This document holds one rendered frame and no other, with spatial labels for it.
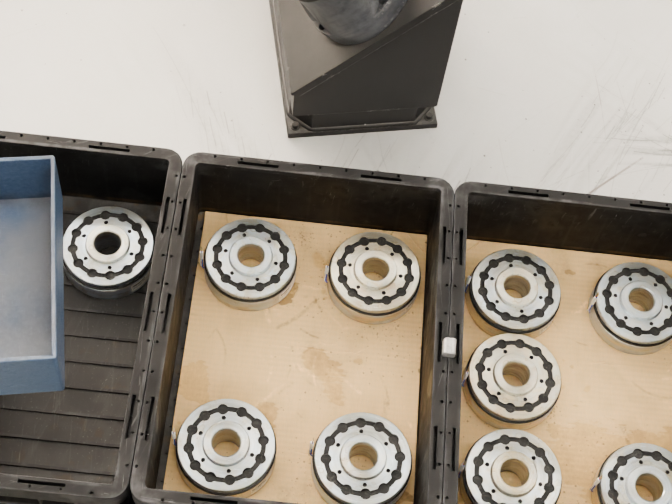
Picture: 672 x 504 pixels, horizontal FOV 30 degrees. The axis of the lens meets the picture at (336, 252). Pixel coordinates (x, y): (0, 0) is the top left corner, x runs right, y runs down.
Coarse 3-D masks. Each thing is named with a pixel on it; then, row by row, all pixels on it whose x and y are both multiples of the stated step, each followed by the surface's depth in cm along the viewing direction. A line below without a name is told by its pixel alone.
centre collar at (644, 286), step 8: (624, 288) 141; (632, 288) 141; (640, 288) 141; (648, 288) 141; (656, 288) 141; (624, 296) 140; (656, 296) 141; (624, 304) 140; (656, 304) 140; (632, 312) 139; (640, 312) 140; (648, 312) 140; (656, 312) 140; (640, 320) 140; (648, 320) 140
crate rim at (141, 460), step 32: (192, 160) 137; (224, 160) 138; (256, 160) 138; (448, 192) 138; (448, 224) 136; (448, 256) 134; (448, 288) 132; (160, 320) 128; (448, 320) 130; (160, 352) 126; (160, 384) 125
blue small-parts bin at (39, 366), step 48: (0, 192) 116; (48, 192) 117; (0, 240) 115; (48, 240) 116; (0, 288) 113; (48, 288) 114; (0, 336) 111; (48, 336) 111; (0, 384) 107; (48, 384) 108
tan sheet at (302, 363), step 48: (336, 240) 145; (192, 336) 138; (240, 336) 139; (288, 336) 139; (336, 336) 139; (384, 336) 140; (192, 384) 135; (240, 384) 136; (288, 384) 136; (336, 384) 137; (384, 384) 137; (288, 432) 134; (288, 480) 131
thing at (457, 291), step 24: (456, 192) 138; (480, 192) 138; (504, 192) 138; (528, 192) 139; (552, 192) 139; (456, 216) 136; (456, 240) 135; (456, 264) 134; (456, 288) 132; (456, 312) 131; (456, 336) 131; (456, 360) 130; (456, 384) 127; (456, 408) 126; (456, 432) 124; (456, 456) 123; (456, 480) 122
